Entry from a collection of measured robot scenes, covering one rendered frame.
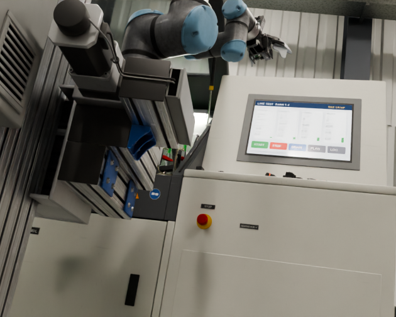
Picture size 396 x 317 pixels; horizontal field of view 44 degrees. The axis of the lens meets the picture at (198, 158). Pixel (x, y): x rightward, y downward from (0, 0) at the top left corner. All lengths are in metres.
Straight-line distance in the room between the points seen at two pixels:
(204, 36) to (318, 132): 0.86
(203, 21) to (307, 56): 5.54
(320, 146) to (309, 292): 0.64
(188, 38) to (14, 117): 0.54
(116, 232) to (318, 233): 0.67
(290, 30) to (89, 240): 5.60
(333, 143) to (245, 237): 0.59
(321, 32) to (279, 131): 5.11
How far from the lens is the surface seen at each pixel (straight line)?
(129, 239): 1.69
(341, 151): 1.96
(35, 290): 1.80
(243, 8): 1.61
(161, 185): 1.70
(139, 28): 1.36
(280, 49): 1.81
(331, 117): 2.06
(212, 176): 1.67
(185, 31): 1.27
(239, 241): 1.60
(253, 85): 2.18
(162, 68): 0.97
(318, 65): 6.79
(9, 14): 0.87
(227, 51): 1.55
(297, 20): 7.08
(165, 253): 1.64
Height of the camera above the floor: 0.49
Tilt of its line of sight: 18 degrees up
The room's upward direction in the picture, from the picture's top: 9 degrees clockwise
